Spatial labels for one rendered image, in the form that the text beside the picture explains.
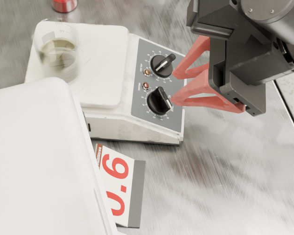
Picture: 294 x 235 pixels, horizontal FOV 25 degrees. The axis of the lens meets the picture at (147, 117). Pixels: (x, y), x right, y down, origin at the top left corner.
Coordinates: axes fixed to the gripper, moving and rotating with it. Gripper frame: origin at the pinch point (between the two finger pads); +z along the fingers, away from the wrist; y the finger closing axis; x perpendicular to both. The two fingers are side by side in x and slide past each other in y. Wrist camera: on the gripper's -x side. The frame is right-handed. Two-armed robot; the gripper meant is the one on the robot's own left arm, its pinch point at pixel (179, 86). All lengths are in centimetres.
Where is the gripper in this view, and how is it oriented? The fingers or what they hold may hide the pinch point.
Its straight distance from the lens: 73.6
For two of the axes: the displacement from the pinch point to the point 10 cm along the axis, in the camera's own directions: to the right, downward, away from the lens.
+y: -0.8, 8.6, -5.0
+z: -7.5, 2.8, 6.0
